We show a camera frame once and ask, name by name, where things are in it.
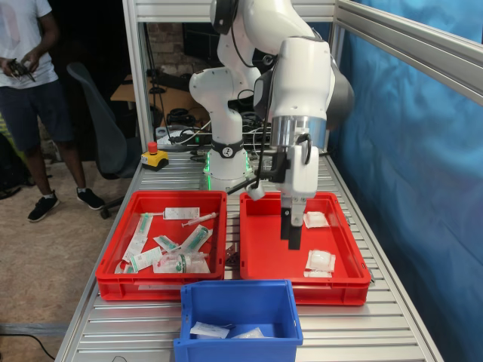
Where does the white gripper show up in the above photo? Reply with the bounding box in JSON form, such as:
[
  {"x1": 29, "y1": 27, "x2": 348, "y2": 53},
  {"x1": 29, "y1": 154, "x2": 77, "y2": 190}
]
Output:
[{"x1": 277, "y1": 144, "x2": 320, "y2": 251}]

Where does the dark hand tool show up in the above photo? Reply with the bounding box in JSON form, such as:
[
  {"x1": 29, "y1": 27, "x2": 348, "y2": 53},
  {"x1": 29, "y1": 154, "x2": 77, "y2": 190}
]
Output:
[{"x1": 2, "y1": 58, "x2": 37, "y2": 83}]

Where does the person left forearm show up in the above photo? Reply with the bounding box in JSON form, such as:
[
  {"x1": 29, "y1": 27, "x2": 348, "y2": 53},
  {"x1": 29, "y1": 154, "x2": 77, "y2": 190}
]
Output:
[{"x1": 32, "y1": 22, "x2": 61, "y2": 63}]

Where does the person left hand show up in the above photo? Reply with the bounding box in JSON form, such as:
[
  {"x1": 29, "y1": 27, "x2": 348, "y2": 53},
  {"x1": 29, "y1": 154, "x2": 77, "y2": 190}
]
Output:
[{"x1": 20, "y1": 49, "x2": 42, "y2": 73}]

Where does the person right hand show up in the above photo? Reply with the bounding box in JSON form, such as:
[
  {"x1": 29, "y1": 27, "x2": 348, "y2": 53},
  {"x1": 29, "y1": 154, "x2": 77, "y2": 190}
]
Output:
[{"x1": 0, "y1": 56, "x2": 18, "y2": 78}]

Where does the red plastic crate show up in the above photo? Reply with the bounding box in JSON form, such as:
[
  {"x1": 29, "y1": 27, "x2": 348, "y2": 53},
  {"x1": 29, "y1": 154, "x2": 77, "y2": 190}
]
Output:
[
  {"x1": 239, "y1": 191, "x2": 373, "y2": 306},
  {"x1": 94, "y1": 190, "x2": 228, "y2": 302}
]

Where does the blue plastic bin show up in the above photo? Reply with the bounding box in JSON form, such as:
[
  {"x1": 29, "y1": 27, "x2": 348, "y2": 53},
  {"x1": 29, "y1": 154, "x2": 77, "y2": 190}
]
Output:
[{"x1": 173, "y1": 279, "x2": 305, "y2": 362}]

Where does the clear plastic syringe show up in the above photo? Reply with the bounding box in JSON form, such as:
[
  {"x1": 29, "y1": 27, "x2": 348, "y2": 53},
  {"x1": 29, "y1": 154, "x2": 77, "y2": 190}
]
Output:
[{"x1": 181, "y1": 211, "x2": 220, "y2": 229}]

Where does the white printed syringe packet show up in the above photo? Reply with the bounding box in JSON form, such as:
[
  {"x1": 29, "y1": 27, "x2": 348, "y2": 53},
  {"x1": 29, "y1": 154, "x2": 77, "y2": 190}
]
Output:
[{"x1": 163, "y1": 206, "x2": 202, "y2": 221}]

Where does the clear packet green syringe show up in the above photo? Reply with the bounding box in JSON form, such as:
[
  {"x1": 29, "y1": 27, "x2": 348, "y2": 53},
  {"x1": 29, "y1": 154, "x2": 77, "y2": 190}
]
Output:
[{"x1": 152, "y1": 251, "x2": 211, "y2": 275}]

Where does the green needle packet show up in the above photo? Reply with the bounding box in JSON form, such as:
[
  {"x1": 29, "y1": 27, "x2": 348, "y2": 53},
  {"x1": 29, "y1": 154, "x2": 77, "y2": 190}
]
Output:
[{"x1": 152, "y1": 234, "x2": 181, "y2": 253}]

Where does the blue tarp curtain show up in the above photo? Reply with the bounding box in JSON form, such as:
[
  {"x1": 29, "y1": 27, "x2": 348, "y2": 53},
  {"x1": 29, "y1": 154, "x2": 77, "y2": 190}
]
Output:
[{"x1": 331, "y1": 0, "x2": 483, "y2": 362}]

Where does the black power strip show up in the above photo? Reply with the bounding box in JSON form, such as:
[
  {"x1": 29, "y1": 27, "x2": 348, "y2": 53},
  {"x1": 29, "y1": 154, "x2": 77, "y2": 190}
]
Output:
[{"x1": 154, "y1": 126, "x2": 213, "y2": 146}]

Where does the white packet green label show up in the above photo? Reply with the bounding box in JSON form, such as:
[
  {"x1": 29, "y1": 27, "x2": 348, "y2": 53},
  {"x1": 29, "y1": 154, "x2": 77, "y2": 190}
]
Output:
[{"x1": 129, "y1": 247, "x2": 164, "y2": 273}]

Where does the long green syringe packet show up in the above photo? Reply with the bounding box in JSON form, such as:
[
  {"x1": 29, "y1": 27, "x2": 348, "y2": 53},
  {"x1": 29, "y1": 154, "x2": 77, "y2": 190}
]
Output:
[{"x1": 122, "y1": 212, "x2": 155, "y2": 263}]

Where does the yellow emergency stop button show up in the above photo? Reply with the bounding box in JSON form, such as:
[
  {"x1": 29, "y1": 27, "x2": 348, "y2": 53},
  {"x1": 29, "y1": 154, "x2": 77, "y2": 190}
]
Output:
[{"x1": 140, "y1": 142, "x2": 170, "y2": 173}]

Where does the grey office chair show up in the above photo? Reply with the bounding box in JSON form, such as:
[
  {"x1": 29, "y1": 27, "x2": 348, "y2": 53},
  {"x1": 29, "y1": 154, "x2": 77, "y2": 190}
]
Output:
[{"x1": 66, "y1": 62, "x2": 143, "y2": 220}]

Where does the person in white shirt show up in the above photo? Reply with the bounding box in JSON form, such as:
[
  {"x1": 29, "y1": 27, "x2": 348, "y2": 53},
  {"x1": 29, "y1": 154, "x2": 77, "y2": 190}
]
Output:
[{"x1": 0, "y1": 0, "x2": 106, "y2": 223}]

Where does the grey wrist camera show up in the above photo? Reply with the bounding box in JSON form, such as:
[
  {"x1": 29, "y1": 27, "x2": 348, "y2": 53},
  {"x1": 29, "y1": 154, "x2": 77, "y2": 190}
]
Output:
[{"x1": 246, "y1": 183, "x2": 265, "y2": 202}]

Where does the grey metal bracket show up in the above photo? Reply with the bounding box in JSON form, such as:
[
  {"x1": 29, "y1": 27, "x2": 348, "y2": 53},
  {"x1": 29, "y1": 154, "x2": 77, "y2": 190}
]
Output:
[{"x1": 224, "y1": 243, "x2": 242, "y2": 267}]

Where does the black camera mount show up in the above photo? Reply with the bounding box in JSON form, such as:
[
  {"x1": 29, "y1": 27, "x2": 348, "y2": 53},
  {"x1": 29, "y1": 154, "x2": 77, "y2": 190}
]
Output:
[{"x1": 269, "y1": 151, "x2": 291, "y2": 183}]

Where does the black cable bundle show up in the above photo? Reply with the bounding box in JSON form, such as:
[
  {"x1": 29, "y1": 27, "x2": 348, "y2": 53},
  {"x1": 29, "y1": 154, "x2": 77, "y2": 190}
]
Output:
[{"x1": 165, "y1": 107, "x2": 198, "y2": 127}]

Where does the aluminium frame post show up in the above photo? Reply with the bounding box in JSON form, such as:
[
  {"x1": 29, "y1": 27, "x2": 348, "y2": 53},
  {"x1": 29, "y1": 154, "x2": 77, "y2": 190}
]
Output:
[{"x1": 122, "y1": 0, "x2": 152, "y2": 152}]

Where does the slanted aluminium frame beam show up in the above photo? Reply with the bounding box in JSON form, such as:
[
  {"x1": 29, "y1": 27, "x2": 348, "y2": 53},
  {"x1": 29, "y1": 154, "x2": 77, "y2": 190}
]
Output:
[{"x1": 334, "y1": 0, "x2": 483, "y2": 103}]

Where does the black floor cable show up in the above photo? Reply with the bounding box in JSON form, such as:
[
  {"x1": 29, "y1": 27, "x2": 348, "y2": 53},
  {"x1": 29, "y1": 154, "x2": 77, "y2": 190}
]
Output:
[{"x1": 0, "y1": 330, "x2": 57, "y2": 361}]

